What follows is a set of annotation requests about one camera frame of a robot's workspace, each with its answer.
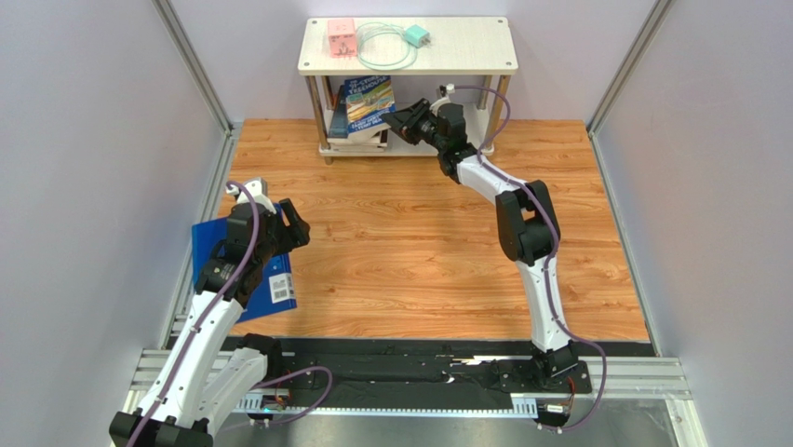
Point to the blue clip file folder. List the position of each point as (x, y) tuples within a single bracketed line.
[(266, 285)]

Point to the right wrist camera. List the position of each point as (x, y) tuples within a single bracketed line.
[(443, 97)]

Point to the blue 91-storey treehouse book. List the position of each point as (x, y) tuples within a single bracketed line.
[(365, 90)]

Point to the dark nineteen eighty-four book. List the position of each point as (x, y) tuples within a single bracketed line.
[(338, 125)]

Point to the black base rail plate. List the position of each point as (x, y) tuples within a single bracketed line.
[(438, 376)]

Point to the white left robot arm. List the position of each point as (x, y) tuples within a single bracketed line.
[(185, 406)]

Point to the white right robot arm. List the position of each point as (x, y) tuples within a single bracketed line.
[(527, 227)]

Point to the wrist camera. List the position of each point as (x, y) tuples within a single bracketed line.
[(254, 189), (443, 97)]

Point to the white two-tier shelf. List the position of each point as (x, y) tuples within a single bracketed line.
[(459, 46)]

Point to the light blue treehouse book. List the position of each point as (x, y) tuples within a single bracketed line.
[(357, 150)]

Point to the pink power cube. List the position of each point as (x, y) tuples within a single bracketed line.
[(342, 38)]

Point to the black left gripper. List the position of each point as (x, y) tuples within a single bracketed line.
[(298, 234)]

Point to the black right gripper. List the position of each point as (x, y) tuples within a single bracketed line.
[(419, 124)]

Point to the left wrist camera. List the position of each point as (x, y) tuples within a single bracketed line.
[(254, 189)]

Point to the dark three days book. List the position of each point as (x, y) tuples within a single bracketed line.
[(369, 128)]

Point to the mint green charger plug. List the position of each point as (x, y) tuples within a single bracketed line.
[(416, 36)]

